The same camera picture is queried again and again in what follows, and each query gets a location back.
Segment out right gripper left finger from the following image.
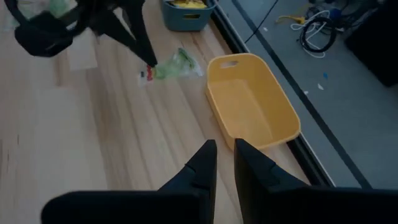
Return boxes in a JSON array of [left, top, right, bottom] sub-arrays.
[[157, 139, 218, 192]]

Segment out yellow plastic bin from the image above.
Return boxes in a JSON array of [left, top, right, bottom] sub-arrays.
[[204, 52, 302, 152]]

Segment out dark teal plastic bin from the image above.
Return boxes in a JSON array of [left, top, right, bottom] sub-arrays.
[[160, 0, 218, 32]]

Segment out black floor equipment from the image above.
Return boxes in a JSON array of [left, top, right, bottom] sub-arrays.
[[344, 0, 398, 88]]

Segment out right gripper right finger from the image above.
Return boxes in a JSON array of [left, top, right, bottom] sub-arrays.
[[234, 138, 310, 193]]

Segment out black cable coil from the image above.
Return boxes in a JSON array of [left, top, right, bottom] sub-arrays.
[[298, 18, 338, 54]]

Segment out clear green candy pack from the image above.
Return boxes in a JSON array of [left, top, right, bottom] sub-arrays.
[[138, 47, 205, 86], [46, 0, 74, 19]]

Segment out white floor cable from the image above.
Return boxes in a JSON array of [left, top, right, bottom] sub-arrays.
[[290, 9, 331, 60]]

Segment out black aluminium table frame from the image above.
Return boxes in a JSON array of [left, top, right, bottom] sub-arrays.
[[212, 0, 336, 189]]

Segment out yellow plug cable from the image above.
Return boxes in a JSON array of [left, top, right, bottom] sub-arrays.
[[275, 14, 307, 26]]

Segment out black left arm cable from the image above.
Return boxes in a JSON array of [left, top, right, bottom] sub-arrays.
[[3, 0, 22, 22]]

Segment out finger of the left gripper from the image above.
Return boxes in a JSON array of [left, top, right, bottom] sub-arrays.
[[92, 2, 159, 68]]

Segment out long black floor cable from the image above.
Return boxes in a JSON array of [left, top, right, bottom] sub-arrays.
[[244, 0, 280, 44]]

